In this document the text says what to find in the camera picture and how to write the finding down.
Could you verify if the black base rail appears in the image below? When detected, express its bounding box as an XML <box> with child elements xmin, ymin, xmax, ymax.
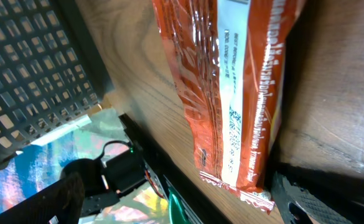
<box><xmin>119</xmin><ymin>114</ymin><xmax>230</xmax><ymax>224</ymax></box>

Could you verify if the orange snack bar packet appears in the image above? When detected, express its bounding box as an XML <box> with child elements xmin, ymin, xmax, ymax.
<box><xmin>152</xmin><ymin>0</ymin><xmax>305</xmax><ymax>213</ymax></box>

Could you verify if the grey plastic mesh basket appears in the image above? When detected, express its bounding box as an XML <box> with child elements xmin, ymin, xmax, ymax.
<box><xmin>0</xmin><ymin>0</ymin><xmax>114</xmax><ymax>170</ymax></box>

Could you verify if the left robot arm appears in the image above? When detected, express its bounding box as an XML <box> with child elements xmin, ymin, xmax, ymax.
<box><xmin>60</xmin><ymin>140</ymin><xmax>146</xmax><ymax>218</ymax></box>

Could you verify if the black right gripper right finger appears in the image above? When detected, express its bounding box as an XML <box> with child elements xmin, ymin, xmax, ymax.
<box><xmin>270</xmin><ymin>163</ymin><xmax>364</xmax><ymax>224</ymax></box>

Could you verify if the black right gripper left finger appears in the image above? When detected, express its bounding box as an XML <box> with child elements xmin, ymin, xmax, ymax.
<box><xmin>0</xmin><ymin>174</ymin><xmax>85</xmax><ymax>224</ymax></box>

